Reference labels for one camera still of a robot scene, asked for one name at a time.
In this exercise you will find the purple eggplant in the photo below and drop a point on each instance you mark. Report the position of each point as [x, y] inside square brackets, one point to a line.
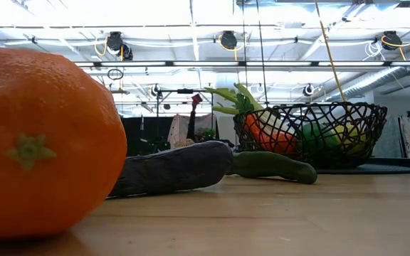
[173, 167]

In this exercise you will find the orange carrot with leaves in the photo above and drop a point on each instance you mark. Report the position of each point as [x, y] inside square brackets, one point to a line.
[262, 137]

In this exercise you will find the dark green cucumber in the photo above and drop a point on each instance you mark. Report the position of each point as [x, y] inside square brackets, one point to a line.
[272, 167]

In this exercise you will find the green lime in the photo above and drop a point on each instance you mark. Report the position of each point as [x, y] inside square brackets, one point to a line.
[313, 138]

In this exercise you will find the yellow green apple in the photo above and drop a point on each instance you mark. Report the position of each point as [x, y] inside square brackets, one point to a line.
[351, 137]

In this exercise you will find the orange fruit green stem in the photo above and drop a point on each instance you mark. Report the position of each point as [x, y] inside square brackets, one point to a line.
[48, 142]

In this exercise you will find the wicker basket with fruit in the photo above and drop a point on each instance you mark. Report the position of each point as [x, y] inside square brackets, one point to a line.
[183, 143]

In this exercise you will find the person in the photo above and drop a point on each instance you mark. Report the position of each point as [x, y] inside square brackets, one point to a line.
[191, 121]

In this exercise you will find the white draped cloth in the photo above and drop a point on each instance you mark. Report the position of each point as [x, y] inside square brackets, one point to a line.
[180, 126]

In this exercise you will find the red object in person's hand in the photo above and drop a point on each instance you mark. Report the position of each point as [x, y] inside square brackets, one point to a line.
[196, 98]

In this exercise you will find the black partition panel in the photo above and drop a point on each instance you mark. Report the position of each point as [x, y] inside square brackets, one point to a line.
[137, 135]

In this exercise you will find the long ceiling light strip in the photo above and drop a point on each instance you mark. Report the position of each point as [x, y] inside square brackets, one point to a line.
[134, 63]

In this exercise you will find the white leaning board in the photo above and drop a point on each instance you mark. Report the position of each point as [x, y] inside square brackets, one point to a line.
[406, 135]

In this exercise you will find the black background rig frame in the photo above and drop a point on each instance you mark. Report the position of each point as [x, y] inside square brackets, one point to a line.
[185, 91]

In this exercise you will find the silver ventilation duct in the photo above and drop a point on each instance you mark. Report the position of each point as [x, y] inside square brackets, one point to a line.
[368, 83]

